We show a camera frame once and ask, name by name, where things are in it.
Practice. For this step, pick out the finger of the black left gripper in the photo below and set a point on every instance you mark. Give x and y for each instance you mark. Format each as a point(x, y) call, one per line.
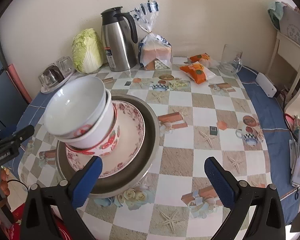
point(7, 135)

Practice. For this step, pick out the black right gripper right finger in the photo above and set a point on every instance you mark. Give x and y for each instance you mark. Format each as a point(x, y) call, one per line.
point(268, 219)

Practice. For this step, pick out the floral rimmed white plate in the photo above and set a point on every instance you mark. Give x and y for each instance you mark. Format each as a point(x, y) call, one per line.
point(132, 134)

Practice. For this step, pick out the plain white ceramic bowl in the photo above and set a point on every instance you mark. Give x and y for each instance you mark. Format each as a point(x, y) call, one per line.
point(75, 107)

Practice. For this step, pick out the clear glass mug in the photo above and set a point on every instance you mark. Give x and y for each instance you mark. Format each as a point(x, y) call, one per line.
point(231, 60)

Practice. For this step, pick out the white floral tray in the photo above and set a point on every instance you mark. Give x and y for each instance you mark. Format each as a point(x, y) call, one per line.
point(52, 79)

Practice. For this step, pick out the white shelf unit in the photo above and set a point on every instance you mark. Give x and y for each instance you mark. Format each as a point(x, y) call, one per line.
point(289, 50)

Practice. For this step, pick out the stainless steel thermos jug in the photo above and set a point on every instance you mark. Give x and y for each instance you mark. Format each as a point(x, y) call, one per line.
point(119, 35)

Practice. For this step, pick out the orange snack packet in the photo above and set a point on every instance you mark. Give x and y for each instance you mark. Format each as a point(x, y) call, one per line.
point(197, 72)
point(204, 59)

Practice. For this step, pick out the upturned drinking glass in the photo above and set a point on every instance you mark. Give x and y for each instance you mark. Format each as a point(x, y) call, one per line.
point(65, 65)
point(45, 79)

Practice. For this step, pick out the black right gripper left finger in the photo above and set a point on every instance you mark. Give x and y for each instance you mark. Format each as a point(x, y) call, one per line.
point(38, 221)

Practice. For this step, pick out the large stainless steel plate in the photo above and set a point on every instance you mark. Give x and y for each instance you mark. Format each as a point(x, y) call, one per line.
point(140, 165)

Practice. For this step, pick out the bagged sliced bread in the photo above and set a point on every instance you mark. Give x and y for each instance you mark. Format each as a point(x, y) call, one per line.
point(154, 51)

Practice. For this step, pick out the green fabric item on shelf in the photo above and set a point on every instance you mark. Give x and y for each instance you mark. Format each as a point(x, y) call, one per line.
point(275, 12)

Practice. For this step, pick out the checkered patterned tablecloth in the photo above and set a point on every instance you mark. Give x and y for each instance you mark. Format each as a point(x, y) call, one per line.
point(229, 118)

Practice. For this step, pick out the glass teapot brown handle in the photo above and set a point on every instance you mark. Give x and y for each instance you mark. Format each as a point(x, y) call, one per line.
point(56, 73)

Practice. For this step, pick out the napa cabbage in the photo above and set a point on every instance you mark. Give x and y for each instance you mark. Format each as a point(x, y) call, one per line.
point(87, 51)

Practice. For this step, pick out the smartphone in clear case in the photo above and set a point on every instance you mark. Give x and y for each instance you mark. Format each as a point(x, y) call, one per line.
point(294, 147)

